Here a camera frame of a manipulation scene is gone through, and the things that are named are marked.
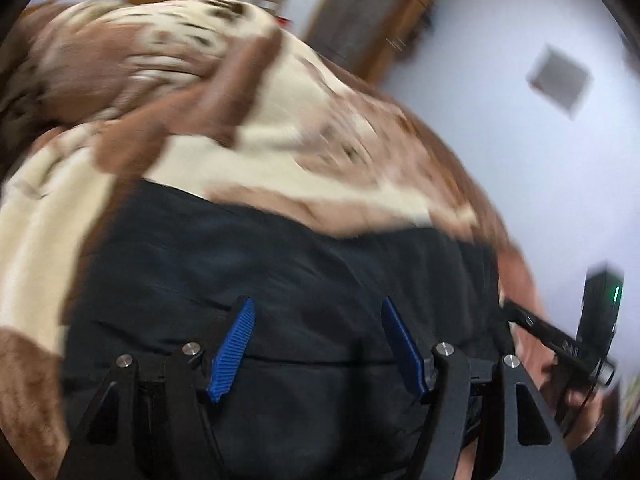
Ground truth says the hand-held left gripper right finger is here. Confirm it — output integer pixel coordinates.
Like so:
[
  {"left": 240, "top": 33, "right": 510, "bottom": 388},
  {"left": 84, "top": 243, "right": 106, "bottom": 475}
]
[{"left": 381, "top": 296, "right": 578, "bottom": 480}]

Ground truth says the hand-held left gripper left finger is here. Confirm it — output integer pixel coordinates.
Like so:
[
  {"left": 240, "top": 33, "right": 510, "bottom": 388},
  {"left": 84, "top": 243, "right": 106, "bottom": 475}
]
[{"left": 57, "top": 296, "right": 257, "bottom": 480}]

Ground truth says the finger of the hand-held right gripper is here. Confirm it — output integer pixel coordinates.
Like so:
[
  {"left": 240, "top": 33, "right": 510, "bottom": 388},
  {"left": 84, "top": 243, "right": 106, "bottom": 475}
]
[{"left": 501, "top": 299, "right": 557, "bottom": 347}]

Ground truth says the black puffer jacket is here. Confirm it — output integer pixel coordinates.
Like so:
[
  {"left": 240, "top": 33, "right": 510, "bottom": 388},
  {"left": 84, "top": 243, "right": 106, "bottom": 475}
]
[{"left": 60, "top": 180, "right": 516, "bottom": 480}]

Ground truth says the brown printed blanket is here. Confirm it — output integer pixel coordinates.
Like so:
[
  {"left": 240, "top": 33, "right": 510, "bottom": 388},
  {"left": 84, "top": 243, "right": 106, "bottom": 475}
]
[{"left": 0, "top": 0, "right": 566, "bottom": 480}]

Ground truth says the brown puffer jacket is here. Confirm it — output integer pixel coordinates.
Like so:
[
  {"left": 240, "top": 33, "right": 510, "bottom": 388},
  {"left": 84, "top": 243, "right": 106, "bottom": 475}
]
[{"left": 0, "top": 60, "right": 36, "bottom": 171}]

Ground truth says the grey wall panel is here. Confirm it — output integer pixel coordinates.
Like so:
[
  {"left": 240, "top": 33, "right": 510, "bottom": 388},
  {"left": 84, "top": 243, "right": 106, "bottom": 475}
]
[{"left": 526, "top": 45, "right": 593, "bottom": 120}]

